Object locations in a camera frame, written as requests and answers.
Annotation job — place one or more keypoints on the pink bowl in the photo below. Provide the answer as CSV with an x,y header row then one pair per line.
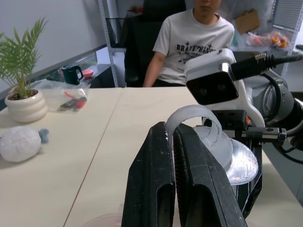
x,y
87,73

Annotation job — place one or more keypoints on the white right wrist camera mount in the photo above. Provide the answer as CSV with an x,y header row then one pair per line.
x,y
213,78

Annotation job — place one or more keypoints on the potted palm in white pot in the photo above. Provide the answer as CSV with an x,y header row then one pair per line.
x,y
24,106

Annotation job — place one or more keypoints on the small blue toy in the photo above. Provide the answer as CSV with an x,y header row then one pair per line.
x,y
44,136

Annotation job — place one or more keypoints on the black and red small tools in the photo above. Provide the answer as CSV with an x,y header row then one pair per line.
x,y
73,104

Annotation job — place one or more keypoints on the black office chair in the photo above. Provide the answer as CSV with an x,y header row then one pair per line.
x,y
135,47

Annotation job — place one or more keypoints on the translucent white syringe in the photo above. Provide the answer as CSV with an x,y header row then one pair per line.
x,y
220,151

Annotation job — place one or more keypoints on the cardboard box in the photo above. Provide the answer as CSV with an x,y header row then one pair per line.
x,y
247,21

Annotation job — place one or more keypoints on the white fluffy ball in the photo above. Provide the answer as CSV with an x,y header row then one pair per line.
x,y
19,144

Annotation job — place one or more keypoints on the grey metal shelf rack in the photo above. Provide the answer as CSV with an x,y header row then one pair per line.
x,y
292,35
111,47

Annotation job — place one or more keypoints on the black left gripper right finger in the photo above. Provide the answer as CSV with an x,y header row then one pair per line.
x,y
203,189

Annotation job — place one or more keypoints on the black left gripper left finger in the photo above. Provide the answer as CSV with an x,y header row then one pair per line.
x,y
146,179

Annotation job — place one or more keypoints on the person in white t-shirt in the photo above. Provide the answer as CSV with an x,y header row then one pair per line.
x,y
189,42

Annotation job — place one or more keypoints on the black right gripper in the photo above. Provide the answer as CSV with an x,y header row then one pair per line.
x,y
230,120

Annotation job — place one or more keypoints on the clear plastic bag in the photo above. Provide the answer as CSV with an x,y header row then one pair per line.
x,y
54,94

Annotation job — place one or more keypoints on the dark green kettle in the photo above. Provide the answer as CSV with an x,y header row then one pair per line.
x,y
70,75

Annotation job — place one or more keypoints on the bag of orange items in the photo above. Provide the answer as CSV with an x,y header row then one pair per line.
x,y
272,39

